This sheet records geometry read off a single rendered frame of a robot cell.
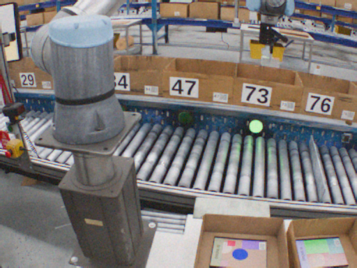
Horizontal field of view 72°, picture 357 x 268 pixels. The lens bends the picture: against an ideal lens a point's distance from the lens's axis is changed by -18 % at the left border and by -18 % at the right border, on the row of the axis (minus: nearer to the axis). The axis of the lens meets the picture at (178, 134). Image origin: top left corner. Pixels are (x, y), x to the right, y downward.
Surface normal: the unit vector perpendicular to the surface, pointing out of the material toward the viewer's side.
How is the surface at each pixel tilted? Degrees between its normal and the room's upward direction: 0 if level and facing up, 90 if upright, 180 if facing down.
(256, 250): 0
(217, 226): 89
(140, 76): 90
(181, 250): 0
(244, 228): 89
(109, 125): 69
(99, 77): 88
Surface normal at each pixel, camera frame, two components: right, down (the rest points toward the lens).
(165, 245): 0.00, -0.86
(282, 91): -0.23, 0.49
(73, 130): -0.07, 0.12
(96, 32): 0.73, 0.25
